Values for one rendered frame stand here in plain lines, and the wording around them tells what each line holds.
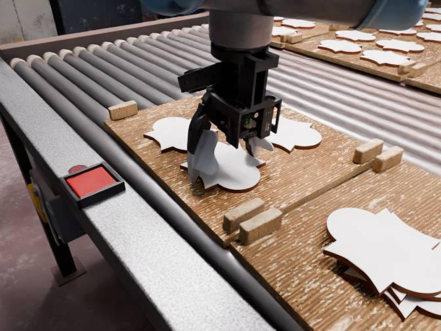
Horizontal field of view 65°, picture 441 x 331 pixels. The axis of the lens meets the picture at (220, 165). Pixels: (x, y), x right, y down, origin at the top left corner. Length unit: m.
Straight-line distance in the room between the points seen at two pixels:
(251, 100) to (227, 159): 0.17
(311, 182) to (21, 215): 1.80
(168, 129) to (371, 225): 0.39
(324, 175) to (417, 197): 0.13
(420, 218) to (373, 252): 0.13
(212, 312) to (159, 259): 0.10
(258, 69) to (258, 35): 0.04
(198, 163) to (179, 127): 0.19
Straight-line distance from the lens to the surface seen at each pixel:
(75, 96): 0.95
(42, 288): 1.74
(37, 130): 0.81
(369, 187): 0.57
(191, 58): 1.17
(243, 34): 0.41
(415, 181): 0.61
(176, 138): 0.63
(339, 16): 0.27
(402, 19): 0.26
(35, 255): 1.89
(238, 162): 0.56
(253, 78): 0.41
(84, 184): 0.58
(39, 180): 0.81
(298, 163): 0.59
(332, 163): 0.60
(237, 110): 0.42
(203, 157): 0.49
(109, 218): 0.53
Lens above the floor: 1.26
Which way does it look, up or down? 34 degrees down
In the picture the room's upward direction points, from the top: straight up
